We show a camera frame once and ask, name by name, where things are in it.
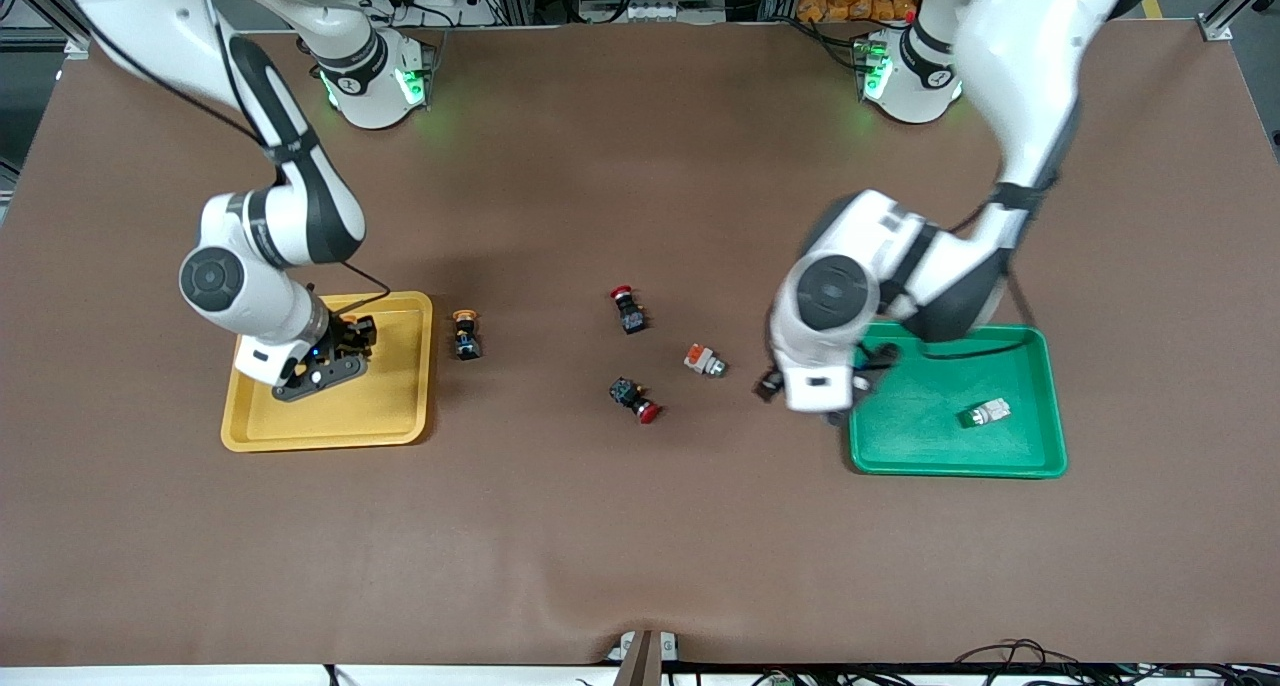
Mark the green pushbutton orange contact block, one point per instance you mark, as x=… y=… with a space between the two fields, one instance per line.
x=702 y=359

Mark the red pushbutton black body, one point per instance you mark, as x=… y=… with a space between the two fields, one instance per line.
x=629 y=314
x=630 y=396

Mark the yellow plastic tray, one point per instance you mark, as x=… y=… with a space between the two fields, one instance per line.
x=390 y=406

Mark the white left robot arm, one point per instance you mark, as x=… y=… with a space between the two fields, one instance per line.
x=1030 y=46

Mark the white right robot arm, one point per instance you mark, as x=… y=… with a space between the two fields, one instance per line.
x=290 y=216

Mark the metal table clamp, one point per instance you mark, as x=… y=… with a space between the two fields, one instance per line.
x=643 y=656

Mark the green plastic tray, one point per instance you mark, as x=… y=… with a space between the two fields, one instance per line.
x=920 y=436

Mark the aluminium frame post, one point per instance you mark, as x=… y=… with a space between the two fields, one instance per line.
x=1235 y=6

